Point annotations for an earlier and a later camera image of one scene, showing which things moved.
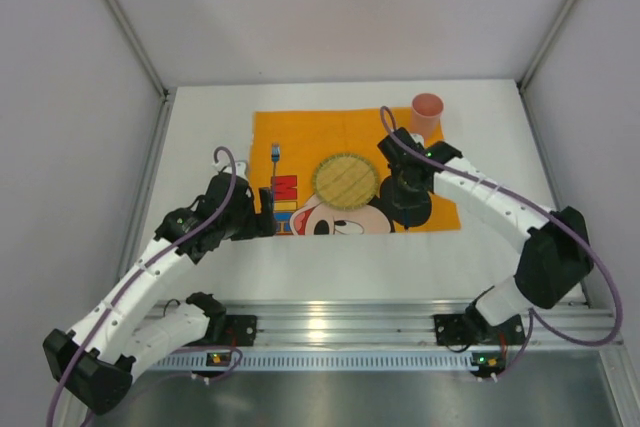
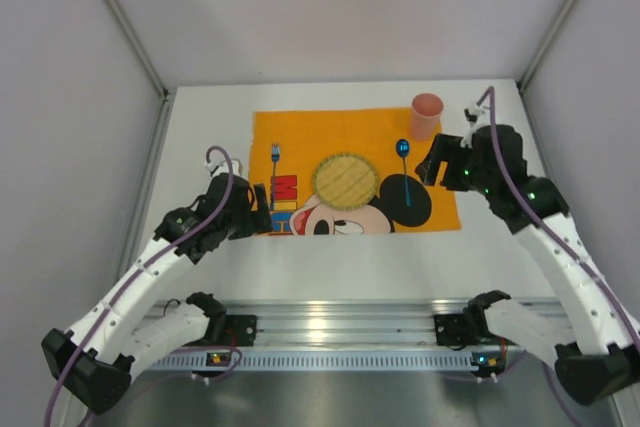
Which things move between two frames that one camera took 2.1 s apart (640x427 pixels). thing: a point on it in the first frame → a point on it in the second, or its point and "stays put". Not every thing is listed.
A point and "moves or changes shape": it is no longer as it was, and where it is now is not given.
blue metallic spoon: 407,218 moves or changes shape
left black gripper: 266,212 stays put
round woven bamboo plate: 345,181 stays put
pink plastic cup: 426,113 stays put
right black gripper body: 405,204 → 445,160
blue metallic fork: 275,156 stays put
